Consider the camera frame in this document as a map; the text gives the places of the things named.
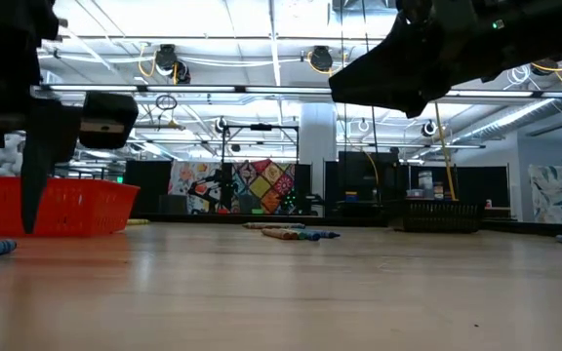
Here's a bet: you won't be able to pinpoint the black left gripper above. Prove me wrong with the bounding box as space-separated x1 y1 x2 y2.
0 0 140 234

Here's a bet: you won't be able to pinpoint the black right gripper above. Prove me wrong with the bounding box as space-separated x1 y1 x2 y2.
328 0 516 119

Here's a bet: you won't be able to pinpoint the orange crayon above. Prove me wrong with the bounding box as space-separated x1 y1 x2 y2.
261 227 300 241

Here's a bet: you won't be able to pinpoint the white knot sculpture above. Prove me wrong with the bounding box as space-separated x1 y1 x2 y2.
0 132 26 177

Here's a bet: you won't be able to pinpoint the red plastic basket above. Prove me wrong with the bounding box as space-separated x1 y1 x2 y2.
0 175 141 239

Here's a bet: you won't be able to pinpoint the white pillar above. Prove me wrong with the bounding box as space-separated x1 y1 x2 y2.
300 101 338 216

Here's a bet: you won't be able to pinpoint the black cabinet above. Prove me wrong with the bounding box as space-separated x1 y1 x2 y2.
324 150 409 216

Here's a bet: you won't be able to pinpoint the black partition panel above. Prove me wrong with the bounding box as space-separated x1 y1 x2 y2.
407 164 511 206
124 159 173 215

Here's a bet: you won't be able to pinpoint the stacked boxes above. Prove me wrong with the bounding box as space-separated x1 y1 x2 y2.
417 170 446 200

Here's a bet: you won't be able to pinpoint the floral print cloth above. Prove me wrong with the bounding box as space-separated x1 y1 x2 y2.
168 160 223 215

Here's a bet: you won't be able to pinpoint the black plastic basket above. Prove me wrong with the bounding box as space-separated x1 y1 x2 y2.
397 200 486 234

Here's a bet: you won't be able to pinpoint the long ceiling light bar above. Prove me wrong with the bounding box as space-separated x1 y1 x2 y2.
31 83 562 99

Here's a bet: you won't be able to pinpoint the colourful patchwork quilt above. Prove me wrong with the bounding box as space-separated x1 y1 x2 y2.
231 158 296 215

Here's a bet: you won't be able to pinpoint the yellow power cable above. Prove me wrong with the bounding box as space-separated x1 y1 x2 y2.
433 100 459 202

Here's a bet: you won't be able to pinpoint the black stand frame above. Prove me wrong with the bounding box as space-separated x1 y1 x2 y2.
220 123 301 215

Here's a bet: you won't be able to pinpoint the black aluminium table frame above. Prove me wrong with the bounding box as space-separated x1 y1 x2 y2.
129 212 562 241

